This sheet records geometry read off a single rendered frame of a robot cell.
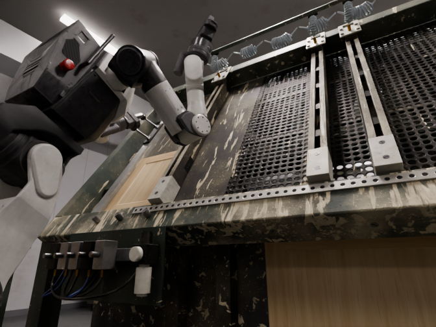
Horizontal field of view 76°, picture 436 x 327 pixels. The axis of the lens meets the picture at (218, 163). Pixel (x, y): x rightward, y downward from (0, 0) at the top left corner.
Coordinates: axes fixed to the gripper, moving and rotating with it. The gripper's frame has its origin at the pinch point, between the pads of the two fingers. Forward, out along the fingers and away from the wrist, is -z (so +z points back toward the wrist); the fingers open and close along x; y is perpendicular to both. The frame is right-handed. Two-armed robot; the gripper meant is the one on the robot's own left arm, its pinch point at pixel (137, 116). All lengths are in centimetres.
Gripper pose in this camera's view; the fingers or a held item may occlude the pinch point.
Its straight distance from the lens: 157.7
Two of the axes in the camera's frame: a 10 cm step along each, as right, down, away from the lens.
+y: 4.7, -5.7, -6.8
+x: 6.7, 7.3, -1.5
